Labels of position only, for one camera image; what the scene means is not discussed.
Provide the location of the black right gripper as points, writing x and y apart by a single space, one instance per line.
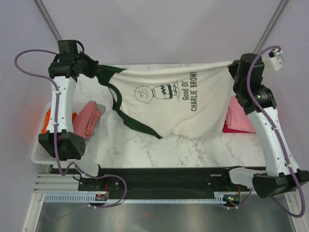
234 68

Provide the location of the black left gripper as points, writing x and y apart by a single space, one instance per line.
93 65

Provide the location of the cream and green Charlie Brown shirt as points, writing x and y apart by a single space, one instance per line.
186 101

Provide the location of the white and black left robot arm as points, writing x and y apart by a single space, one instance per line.
60 140

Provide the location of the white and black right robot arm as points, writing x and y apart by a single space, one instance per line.
259 105

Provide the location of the orange t shirt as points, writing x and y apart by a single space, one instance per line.
47 118

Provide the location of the light pink folded t shirt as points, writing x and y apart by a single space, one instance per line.
235 115

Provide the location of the salmon pink t shirt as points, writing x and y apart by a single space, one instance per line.
85 122

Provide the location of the crimson folded t shirt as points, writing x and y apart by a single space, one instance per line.
241 129

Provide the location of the white plastic laundry basket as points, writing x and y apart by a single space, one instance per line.
39 154

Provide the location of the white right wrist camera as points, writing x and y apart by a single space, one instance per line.
274 61

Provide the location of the left aluminium frame post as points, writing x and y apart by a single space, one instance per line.
47 18

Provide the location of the aluminium frame post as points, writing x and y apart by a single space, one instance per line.
47 18
271 25

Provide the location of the right aluminium frame post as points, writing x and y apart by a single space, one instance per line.
271 25

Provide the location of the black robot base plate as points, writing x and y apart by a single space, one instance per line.
162 182

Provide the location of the white slotted cable duct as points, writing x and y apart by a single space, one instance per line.
108 198

